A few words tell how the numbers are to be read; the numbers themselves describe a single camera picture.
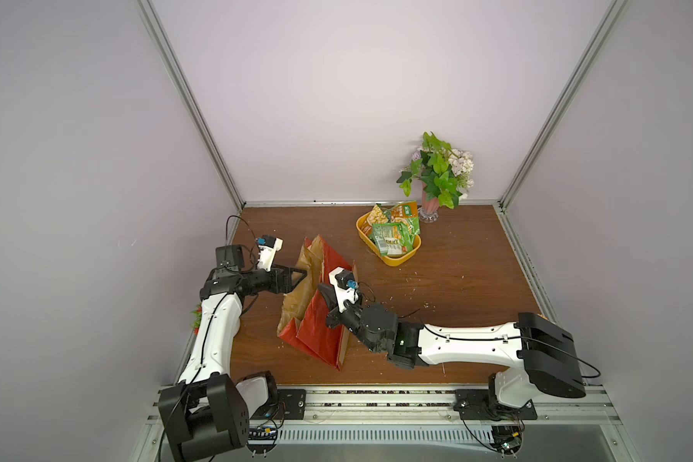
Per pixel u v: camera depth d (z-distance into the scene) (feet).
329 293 1.92
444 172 2.84
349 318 1.93
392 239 3.29
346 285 1.83
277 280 2.28
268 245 2.32
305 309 2.39
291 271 2.29
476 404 2.37
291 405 2.39
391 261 3.20
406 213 3.39
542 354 1.35
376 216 3.48
